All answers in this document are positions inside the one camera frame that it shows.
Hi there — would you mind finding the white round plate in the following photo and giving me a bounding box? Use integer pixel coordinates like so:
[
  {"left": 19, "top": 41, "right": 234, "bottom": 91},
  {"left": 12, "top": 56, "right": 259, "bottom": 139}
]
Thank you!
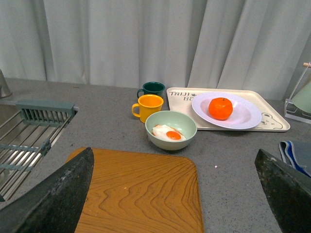
[{"left": 192, "top": 92, "right": 262, "bottom": 130}]

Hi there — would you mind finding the clear acrylic cup rack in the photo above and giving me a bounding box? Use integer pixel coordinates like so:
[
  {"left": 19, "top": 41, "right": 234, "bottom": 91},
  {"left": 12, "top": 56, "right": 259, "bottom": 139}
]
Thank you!
[{"left": 284, "top": 62, "right": 311, "bottom": 124}]

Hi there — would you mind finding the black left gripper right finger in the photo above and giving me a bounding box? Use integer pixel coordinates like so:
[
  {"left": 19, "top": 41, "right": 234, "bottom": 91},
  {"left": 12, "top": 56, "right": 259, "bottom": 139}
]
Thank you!
[{"left": 255, "top": 149, "right": 311, "bottom": 233}]

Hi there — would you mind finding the wooden cutting board tray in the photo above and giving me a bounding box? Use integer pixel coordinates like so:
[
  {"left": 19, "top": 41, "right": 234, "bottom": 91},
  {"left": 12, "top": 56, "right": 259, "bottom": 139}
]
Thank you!
[{"left": 76, "top": 148, "right": 204, "bottom": 233}]

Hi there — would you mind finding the cream bear serving tray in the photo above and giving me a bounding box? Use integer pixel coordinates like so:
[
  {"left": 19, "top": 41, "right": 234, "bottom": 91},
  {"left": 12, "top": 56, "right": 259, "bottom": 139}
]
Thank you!
[{"left": 167, "top": 87, "right": 290, "bottom": 132}]

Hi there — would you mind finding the light green plastic cup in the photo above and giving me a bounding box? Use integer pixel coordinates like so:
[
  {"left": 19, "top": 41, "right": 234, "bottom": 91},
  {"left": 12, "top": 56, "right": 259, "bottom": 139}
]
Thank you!
[{"left": 292, "top": 82, "right": 311, "bottom": 113}]

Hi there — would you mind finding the grey blue folded cloth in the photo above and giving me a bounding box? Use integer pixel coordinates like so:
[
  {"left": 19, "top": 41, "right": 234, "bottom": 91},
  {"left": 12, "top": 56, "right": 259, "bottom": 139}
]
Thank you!
[{"left": 278, "top": 140, "right": 311, "bottom": 177}]

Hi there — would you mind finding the orange mandarin fruit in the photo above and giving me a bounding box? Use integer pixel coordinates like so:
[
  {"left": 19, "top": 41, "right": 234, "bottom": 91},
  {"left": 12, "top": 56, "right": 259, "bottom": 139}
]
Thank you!
[{"left": 208, "top": 97, "right": 233, "bottom": 120}]

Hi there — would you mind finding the yellow mug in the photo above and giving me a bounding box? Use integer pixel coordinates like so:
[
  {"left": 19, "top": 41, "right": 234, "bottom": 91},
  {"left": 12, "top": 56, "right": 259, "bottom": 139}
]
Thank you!
[{"left": 132, "top": 94, "right": 164, "bottom": 123}]

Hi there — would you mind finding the metal sink drying rack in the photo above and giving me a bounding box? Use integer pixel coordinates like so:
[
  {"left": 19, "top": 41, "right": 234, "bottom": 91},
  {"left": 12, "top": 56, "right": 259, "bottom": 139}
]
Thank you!
[{"left": 0, "top": 100, "right": 77, "bottom": 202}]

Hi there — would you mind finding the white curtain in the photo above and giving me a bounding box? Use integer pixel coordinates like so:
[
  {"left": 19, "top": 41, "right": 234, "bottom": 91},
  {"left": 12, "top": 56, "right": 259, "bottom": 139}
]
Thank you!
[{"left": 0, "top": 0, "right": 311, "bottom": 100}]

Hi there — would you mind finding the fake fried egg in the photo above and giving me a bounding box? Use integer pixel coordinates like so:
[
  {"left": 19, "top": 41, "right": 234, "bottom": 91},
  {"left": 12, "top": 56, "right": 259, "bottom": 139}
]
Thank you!
[{"left": 152, "top": 125, "right": 186, "bottom": 142}]

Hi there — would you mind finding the light green bowl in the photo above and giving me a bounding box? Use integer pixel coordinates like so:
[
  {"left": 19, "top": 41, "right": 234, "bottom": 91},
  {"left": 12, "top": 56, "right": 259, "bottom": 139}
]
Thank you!
[{"left": 145, "top": 111, "right": 197, "bottom": 150}]

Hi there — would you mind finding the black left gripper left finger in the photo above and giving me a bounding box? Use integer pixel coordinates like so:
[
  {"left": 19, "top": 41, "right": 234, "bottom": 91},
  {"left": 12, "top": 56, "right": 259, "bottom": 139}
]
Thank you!
[{"left": 0, "top": 148, "right": 94, "bottom": 233}]

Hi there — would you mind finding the dark green mug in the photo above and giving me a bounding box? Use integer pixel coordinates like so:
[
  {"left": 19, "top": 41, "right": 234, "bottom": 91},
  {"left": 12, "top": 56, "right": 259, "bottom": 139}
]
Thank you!
[{"left": 137, "top": 82, "right": 165, "bottom": 98}]

